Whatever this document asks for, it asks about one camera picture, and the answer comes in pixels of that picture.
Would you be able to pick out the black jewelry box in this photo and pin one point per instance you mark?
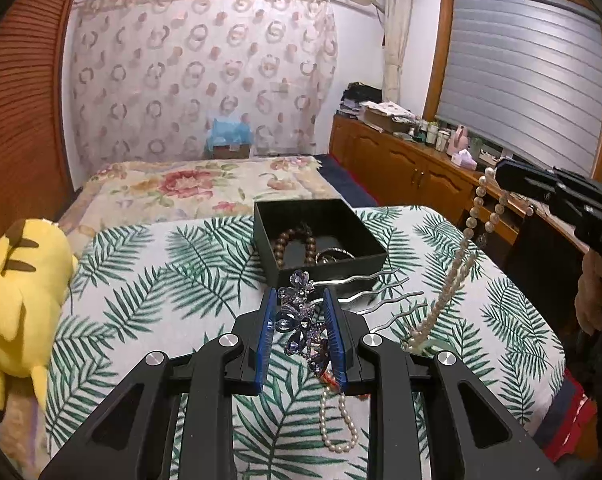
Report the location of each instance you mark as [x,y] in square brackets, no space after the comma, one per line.
[361,250]

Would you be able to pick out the red cloth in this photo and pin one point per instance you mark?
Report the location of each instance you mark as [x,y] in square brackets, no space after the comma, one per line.
[578,410]

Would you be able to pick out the navy blue bedsheet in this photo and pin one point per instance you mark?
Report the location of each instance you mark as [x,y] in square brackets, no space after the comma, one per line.
[353,180]

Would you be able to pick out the flat cardboard box with papers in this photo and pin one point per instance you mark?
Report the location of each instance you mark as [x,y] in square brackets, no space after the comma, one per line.
[386,115]

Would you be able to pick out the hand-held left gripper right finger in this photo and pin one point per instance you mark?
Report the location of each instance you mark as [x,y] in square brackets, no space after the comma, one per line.
[337,345]

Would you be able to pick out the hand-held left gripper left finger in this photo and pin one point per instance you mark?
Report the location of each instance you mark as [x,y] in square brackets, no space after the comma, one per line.
[264,345]

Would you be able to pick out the pink tissue box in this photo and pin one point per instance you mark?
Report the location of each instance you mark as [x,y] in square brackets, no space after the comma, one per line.
[463,159]

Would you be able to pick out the pile of dark clothes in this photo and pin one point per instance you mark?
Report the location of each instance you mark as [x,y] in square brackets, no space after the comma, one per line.
[361,96]

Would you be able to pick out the blue plastic bag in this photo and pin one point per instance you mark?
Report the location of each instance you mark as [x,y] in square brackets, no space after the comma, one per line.
[228,132]

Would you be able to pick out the row of small bottles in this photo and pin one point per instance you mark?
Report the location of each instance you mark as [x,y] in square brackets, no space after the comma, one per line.
[433,135]

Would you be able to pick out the person's right forearm fuzzy sleeve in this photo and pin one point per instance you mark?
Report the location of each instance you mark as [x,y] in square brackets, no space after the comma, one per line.
[593,295]

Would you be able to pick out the green leaf print blanket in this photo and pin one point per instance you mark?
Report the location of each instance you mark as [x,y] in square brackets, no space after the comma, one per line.
[181,280]

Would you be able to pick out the silver bangle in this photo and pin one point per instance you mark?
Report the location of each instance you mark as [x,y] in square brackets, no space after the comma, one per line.
[333,252]

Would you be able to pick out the purple crystal hair comb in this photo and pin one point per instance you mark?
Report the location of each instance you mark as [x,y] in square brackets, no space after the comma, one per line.
[301,327]

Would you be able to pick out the floral quilt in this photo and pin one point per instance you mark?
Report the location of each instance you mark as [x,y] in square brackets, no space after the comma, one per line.
[181,185]

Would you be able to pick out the grey window blind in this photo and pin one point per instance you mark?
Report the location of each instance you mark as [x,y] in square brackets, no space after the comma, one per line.
[521,60]

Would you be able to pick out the circle patterned wall curtain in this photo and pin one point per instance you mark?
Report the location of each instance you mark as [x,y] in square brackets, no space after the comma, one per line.
[201,60]

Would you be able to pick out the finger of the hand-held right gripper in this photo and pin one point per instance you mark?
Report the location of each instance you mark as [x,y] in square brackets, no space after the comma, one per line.
[523,177]

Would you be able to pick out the beige fuzzy cloth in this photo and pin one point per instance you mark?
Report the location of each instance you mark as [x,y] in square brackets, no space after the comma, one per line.
[18,430]

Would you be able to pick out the white window curtain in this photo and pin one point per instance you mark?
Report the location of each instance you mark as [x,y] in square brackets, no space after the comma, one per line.
[397,35]

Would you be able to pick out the yellow plush toy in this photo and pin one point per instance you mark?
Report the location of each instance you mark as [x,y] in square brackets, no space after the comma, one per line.
[18,300]

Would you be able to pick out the wooden cabinet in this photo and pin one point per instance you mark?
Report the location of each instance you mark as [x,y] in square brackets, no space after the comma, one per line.
[406,170]

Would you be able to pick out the wooden slatted wardrobe door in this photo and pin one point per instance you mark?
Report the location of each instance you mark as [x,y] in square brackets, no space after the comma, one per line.
[21,110]

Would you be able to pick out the small cardboard box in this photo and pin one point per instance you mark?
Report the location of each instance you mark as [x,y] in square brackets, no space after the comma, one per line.
[231,151]

